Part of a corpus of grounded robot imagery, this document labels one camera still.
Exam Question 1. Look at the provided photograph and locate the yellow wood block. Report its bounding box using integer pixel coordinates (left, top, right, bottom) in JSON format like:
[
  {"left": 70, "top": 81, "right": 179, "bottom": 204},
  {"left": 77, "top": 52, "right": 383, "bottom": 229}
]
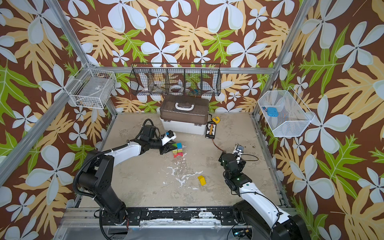
[{"left": 198, "top": 176, "right": 207, "bottom": 186}]

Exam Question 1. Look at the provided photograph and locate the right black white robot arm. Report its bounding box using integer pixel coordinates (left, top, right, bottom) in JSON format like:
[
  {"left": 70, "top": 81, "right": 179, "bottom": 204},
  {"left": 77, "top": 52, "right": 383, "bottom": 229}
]
[{"left": 219, "top": 152, "right": 311, "bottom": 240}]

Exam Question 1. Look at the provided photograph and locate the brown lid storage box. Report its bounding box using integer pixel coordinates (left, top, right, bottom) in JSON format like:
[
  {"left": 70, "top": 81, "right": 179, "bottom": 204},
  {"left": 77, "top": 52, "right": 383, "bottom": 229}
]
[{"left": 160, "top": 95, "right": 209, "bottom": 135}]

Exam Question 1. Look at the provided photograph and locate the black wire basket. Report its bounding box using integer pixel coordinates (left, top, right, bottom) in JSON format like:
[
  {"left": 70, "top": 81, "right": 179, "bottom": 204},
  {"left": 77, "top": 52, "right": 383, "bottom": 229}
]
[{"left": 129, "top": 63, "right": 222, "bottom": 97}]

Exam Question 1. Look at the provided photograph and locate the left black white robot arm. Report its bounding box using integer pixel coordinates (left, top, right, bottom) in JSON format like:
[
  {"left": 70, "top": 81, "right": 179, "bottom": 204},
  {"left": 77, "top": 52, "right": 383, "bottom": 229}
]
[{"left": 73, "top": 124, "right": 177, "bottom": 224}]

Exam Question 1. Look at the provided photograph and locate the white wire basket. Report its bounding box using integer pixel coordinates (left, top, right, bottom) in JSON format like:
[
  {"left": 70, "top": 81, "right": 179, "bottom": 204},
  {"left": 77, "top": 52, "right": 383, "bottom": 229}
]
[
  {"left": 66, "top": 64, "right": 117, "bottom": 109},
  {"left": 258, "top": 87, "right": 315, "bottom": 138}
]

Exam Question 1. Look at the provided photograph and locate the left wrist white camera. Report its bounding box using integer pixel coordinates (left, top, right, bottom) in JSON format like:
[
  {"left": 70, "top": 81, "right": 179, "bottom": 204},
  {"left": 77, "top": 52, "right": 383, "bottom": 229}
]
[{"left": 160, "top": 130, "right": 177, "bottom": 146}]

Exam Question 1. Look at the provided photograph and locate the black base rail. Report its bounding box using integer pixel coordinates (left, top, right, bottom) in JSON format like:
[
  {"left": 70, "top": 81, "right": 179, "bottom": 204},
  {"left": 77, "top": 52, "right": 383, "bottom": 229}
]
[{"left": 98, "top": 206, "right": 262, "bottom": 226}]

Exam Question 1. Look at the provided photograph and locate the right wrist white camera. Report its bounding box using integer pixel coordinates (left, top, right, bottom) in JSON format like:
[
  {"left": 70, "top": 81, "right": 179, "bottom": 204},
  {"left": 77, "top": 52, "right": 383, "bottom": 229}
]
[{"left": 233, "top": 145, "right": 244, "bottom": 161}]

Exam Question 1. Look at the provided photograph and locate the blue object in basket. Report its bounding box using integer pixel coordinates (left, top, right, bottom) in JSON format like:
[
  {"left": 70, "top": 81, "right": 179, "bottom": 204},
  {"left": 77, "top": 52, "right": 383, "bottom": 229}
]
[{"left": 267, "top": 107, "right": 279, "bottom": 118}]

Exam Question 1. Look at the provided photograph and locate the wrist white camera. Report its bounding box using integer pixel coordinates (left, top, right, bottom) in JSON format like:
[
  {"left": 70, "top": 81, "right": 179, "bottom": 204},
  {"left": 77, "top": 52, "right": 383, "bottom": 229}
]
[
  {"left": 233, "top": 145, "right": 244, "bottom": 161},
  {"left": 160, "top": 130, "right": 177, "bottom": 146}
]

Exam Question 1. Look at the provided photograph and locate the red wood block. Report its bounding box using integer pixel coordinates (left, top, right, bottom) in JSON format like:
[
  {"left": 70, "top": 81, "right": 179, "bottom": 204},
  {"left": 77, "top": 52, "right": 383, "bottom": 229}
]
[{"left": 174, "top": 153, "right": 184, "bottom": 158}]

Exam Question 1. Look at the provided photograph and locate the black battery pack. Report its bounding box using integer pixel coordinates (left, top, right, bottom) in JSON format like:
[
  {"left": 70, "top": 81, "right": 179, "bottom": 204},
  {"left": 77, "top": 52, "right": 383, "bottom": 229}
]
[{"left": 205, "top": 122, "right": 217, "bottom": 140}]

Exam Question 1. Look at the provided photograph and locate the white wire basket right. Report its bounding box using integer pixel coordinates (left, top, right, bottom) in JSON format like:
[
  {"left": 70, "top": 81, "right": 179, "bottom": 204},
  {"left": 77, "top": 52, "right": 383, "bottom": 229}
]
[{"left": 258, "top": 87, "right": 315, "bottom": 138}]

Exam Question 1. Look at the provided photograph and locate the yellow connector plug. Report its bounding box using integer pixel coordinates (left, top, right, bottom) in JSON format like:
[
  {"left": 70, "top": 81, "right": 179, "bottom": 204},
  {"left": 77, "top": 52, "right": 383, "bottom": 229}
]
[{"left": 212, "top": 116, "right": 221, "bottom": 124}]

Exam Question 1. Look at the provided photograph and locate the white wire basket left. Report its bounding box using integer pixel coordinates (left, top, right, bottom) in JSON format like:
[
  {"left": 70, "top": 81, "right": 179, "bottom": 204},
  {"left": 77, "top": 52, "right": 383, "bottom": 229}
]
[{"left": 66, "top": 64, "right": 117, "bottom": 109}]

